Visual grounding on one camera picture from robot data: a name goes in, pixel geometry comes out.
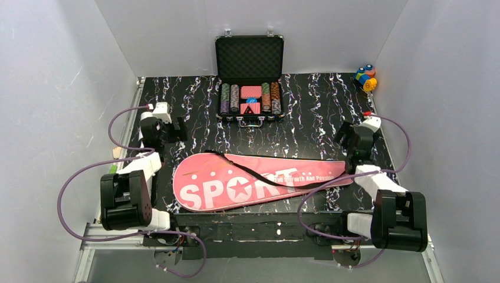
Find pink racket bag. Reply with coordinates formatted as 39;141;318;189
173;153;345;212

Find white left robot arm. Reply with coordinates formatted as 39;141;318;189
100;102;187;232

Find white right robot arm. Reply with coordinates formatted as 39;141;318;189
334;117;427;252

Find beige wooden block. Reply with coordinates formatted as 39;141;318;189
112;147;121;159

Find colourful toy blocks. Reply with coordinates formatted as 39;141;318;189
354;64;377;93

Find black poker chip case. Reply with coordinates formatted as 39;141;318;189
215;35;285;127

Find green clip on rail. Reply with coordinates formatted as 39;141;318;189
108;164;117;174

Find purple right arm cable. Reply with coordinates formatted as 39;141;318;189
297;113;412;270

